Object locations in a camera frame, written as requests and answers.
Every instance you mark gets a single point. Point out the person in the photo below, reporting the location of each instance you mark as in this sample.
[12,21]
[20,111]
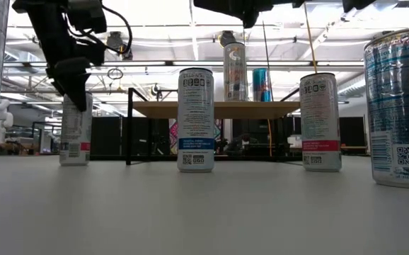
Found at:
[241,143]

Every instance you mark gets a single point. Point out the Celsius can blue label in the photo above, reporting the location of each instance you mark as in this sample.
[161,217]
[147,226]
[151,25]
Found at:
[195,120]

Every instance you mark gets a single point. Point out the wooden shelf black legs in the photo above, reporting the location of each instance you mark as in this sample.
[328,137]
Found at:
[225,110]

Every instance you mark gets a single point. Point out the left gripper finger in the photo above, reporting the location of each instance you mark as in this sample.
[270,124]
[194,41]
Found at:
[71,81]

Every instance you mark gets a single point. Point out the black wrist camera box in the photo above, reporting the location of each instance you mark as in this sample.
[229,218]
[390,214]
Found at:
[86,16]

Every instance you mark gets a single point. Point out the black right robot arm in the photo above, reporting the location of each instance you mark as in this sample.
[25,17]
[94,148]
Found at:
[243,8]

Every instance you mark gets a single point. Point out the Celsius can orange print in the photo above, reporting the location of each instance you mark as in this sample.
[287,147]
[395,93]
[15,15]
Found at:
[235,74]

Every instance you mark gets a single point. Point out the black partition wall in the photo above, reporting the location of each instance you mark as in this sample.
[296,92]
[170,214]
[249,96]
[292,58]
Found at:
[353,131]
[109,136]

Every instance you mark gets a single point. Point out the blue silver Red Bull can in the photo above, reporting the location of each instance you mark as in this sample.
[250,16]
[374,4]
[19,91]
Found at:
[261,86]
[399,106]

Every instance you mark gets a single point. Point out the white robot figure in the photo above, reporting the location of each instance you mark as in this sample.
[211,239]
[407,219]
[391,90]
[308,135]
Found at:
[4,120]

